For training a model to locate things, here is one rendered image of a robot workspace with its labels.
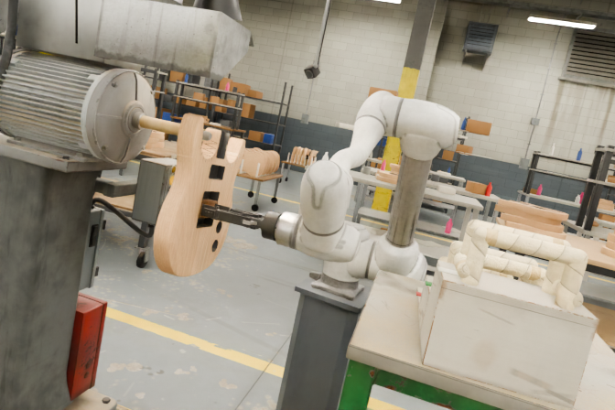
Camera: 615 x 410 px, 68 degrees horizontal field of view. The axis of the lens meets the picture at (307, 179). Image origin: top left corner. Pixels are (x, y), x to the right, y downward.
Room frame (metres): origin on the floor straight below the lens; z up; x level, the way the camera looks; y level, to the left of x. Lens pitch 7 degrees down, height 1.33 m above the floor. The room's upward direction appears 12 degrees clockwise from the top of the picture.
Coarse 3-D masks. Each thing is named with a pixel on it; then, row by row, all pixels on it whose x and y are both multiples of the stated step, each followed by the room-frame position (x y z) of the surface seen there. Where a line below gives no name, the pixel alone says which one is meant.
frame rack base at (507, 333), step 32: (448, 288) 0.83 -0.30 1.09; (480, 288) 0.82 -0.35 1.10; (512, 288) 0.86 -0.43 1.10; (448, 320) 0.82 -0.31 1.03; (480, 320) 0.81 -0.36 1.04; (512, 320) 0.80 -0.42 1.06; (544, 320) 0.79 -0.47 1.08; (576, 320) 0.78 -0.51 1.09; (448, 352) 0.82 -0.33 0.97; (480, 352) 0.81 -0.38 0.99; (512, 352) 0.80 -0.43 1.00; (544, 352) 0.79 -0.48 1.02; (576, 352) 0.78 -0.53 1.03; (512, 384) 0.80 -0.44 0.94; (544, 384) 0.79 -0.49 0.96; (576, 384) 0.78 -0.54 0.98
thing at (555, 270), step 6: (552, 264) 0.89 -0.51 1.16; (558, 264) 0.88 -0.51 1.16; (564, 264) 0.88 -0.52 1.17; (546, 270) 0.90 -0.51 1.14; (552, 270) 0.88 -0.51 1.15; (558, 270) 0.88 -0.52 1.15; (546, 276) 0.89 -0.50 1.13; (552, 276) 0.88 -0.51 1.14; (558, 276) 0.88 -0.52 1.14; (546, 282) 0.89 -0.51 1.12; (552, 282) 0.88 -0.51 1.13; (546, 288) 0.88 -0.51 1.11; (552, 288) 0.88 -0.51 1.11; (552, 294) 0.88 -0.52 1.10
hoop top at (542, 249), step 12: (480, 228) 0.84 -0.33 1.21; (492, 240) 0.83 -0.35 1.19; (504, 240) 0.82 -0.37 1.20; (516, 240) 0.82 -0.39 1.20; (528, 240) 0.82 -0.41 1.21; (540, 240) 0.82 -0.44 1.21; (516, 252) 0.83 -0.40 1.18; (528, 252) 0.82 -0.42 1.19; (540, 252) 0.81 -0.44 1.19; (552, 252) 0.81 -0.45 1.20; (564, 252) 0.80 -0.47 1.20; (576, 252) 0.80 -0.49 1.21
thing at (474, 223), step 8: (472, 224) 0.91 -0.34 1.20; (480, 224) 0.91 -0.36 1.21; (488, 224) 0.91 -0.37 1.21; (496, 224) 0.91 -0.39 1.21; (512, 232) 0.90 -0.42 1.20; (520, 232) 0.90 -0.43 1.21; (528, 232) 0.90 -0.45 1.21; (544, 240) 0.89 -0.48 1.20; (552, 240) 0.89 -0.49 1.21; (560, 240) 0.89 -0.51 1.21
